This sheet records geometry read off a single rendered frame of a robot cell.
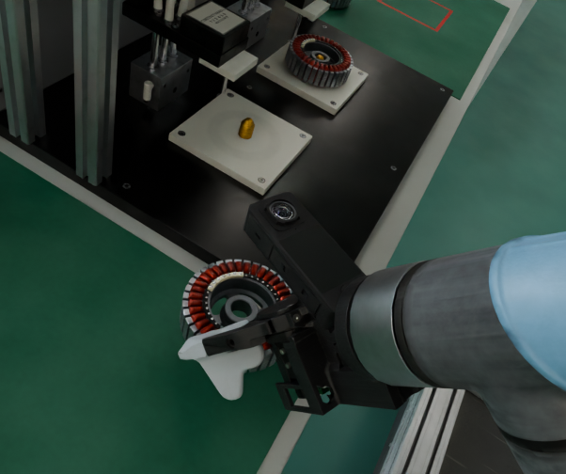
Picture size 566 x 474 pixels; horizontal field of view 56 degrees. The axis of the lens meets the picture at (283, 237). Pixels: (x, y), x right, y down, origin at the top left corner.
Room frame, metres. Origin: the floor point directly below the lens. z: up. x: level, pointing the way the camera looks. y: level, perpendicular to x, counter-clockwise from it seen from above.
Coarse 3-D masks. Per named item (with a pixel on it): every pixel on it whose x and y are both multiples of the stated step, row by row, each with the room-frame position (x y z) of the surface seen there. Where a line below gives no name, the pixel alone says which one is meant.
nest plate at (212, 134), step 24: (240, 96) 0.67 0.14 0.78; (192, 120) 0.57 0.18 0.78; (216, 120) 0.59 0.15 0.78; (240, 120) 0.62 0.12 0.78; (264, 120) 0.64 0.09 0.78; (192, 144) 0.53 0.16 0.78; (216, 144) 0.55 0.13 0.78; (240, 144) 0.57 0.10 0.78; (264, 144) 0.59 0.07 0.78; (288, 144) 0.61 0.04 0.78; (240, 168) 0.52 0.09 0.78; (264, 168) 0.54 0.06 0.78; (264, 192) 0.51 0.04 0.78
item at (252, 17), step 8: (240, 0) 0.87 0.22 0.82; (232, 8) 0.83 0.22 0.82; (240, 8) 0.84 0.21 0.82; (248, 8) 0.85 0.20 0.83; (256, 8) 0.86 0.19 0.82; (264, 8) 0.87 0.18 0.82; (248, 16) 0.83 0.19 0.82; (256, 16) 0.84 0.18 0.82; (264, 16) 0.86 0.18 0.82; (256, 24) 0.84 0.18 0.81; (264, 24) 0.87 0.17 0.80; (248, 32) 0.81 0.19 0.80; (256, 32) 0.84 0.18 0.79; (264, 32) 0.88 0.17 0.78; (248, 40) 0.82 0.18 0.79; (256, 40) 0.85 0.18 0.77
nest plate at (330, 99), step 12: (264, 60) 0.79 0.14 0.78; (276, 60) 0.81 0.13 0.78; (264, 72) 0.77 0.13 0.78; (276, 72) 0.77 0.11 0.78; (288, 72) 0.79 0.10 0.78; (360, 72) 0.88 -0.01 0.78; (288, 84) 0.76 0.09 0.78; (300, 84) 0.77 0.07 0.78; (312, 84) 0.78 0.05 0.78; (348, 84) 0.83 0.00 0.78; (360, 84) 0.85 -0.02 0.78; (300, 96) 0.75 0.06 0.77; (312, 96) 0.75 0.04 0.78; (324, 96) 0.76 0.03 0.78; (336, 96) 0.78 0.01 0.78; (348, 96) 0.79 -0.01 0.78; (324, 108) 0.74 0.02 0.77; (336, 108) 0.74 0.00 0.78
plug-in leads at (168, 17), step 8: (136, 0) 0.59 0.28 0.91; (144, 0) 0.60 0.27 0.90; (160, 0) 0.60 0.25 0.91; (168, 0) 0.58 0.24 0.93; (176, 0) 0.63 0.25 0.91; (184, 0) 0.61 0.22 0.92; (192, 0) 0.63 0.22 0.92; (152, 8) 0.60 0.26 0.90; (160, 8) 0.60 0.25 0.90; (168, 8) 0.58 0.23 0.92; (184, 8) 0.61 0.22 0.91; (168, 16) 0.58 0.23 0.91; (176, 16) 0.60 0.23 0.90
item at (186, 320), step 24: (216, 264) 0.33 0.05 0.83; (240, 264) 0.33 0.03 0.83; (192, 288) 0.28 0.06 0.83; (216, 288) 0.30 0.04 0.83; (240, 288) 0.32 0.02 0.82; (264, 288) 0.32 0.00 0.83; (288, 288) 0.33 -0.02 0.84; (192, 312) 0.26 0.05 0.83; (192, 336) 0.24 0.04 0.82; (264, 360) 0.25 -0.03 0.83
